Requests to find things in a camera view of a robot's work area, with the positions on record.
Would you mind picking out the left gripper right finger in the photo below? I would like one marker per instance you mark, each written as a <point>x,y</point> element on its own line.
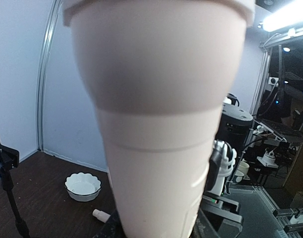
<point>203,228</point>

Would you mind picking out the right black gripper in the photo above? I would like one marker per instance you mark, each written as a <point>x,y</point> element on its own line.
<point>223,214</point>

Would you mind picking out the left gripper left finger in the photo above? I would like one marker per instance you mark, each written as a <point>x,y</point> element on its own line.
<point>112,227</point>

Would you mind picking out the black microphone stand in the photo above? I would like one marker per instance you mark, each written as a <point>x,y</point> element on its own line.
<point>9,159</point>

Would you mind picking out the cream microphone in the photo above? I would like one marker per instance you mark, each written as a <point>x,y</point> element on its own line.
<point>157,72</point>
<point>101,215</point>

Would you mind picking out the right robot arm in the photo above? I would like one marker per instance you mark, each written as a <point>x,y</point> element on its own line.
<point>233,128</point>

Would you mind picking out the white scalloped bowl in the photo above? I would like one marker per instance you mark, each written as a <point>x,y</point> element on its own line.
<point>83,187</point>

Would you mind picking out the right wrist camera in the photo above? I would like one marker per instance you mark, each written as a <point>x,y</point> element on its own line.
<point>221,165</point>

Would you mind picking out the left aluminium frame post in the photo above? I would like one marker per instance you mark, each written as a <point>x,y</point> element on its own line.
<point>42,70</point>

